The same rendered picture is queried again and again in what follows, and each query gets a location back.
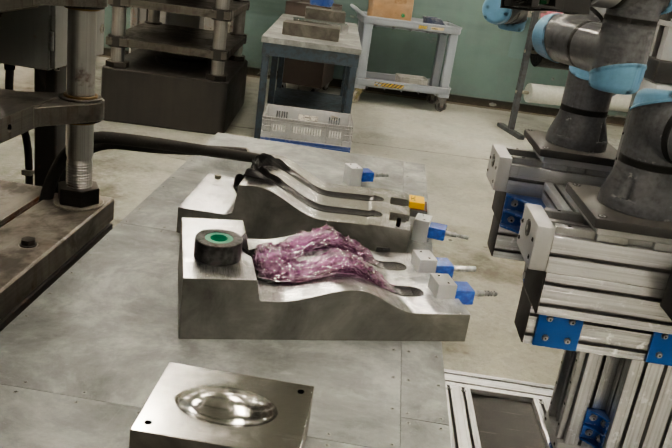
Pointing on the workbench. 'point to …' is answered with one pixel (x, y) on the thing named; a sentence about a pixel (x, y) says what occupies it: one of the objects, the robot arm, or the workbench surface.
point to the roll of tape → (218, 247)
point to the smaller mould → (222, 411)
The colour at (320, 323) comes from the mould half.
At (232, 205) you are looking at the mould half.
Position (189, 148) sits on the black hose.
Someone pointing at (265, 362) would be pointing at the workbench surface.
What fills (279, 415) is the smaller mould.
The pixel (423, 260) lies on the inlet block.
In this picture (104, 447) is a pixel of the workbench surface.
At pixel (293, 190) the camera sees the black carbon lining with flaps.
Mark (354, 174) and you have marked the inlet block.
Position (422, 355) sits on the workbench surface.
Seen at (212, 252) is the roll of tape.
